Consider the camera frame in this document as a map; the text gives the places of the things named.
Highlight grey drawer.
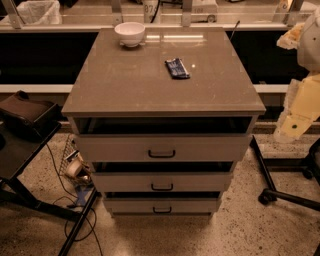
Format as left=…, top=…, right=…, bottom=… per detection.
left=75, top=135, right=251, bottom=163
left=91, top=172, right=233, bottom=192
left=104, top=198, right=221, bottom=214

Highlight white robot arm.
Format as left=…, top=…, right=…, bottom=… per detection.
left=274, top=8, right=320, bottom=143

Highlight grey drawer cabinet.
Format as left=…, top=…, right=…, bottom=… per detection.
left=62, top=28, right=265, bottom=202

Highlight black chair base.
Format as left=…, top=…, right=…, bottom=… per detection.
left=249, top=134, right=320, bottom=256

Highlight blue snack packet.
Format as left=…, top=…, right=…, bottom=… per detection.
left=165, top=58, right=190, bottom=79

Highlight white bowl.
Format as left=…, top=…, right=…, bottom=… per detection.
left=114, top=22, right=145, bottom=47

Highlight tape roll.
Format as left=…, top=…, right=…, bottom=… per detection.
left=66, top=159, right=82, bottom=178

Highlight brown box on table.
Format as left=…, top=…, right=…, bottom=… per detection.
left=0, top=90, right=60, bottom=140

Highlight clear plastic bin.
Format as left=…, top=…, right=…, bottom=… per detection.
left=0, top=0, right=63, bottom=26

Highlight black side table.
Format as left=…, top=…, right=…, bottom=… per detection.
left=0, top=122, right=97, bottom=256

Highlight wire basket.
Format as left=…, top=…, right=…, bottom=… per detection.
left=59, top=134, right=91, bottom=186

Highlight black cable on floor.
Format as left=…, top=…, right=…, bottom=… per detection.
left=43, top=141, right=104, bottom=256

